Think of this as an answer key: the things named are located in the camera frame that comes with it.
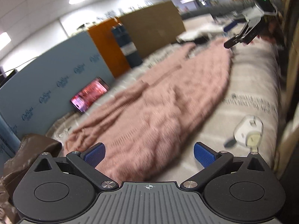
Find brown plastic bag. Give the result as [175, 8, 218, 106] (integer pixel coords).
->
[0, 133, 62, 215]

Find pink knitted blanket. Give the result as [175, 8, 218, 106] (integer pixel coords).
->
[64, 37, 234, 182]

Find phone with lit screen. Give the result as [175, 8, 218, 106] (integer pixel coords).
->
[70, 77, 110, 114]

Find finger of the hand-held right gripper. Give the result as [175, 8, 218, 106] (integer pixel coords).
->
[224, 34, 244, 49]

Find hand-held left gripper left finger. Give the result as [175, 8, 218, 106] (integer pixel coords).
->
[31, 142, 118, 191]

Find white cloth pile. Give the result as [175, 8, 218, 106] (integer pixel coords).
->
[178, 21, 226, 43]

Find orange board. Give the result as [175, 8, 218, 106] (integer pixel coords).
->
[87, 17, 131, 78]

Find printed grey bed cover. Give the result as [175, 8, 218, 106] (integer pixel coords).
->
[45, 16, 282, 183]

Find brown cardboard board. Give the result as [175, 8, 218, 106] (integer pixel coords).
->
[119, 0, 187, 56]

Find rectangular ceiling light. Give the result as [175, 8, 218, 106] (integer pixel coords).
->
[0, 32, 12, 51]

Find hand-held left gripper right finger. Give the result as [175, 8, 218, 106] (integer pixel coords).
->
[183, 141, 269, 190]

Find white plastic device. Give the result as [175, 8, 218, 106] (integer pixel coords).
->
[224, 115, 264, 152]

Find blue-grey printed foam board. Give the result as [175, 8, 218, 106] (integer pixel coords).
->
[0, 31, 115, 159]

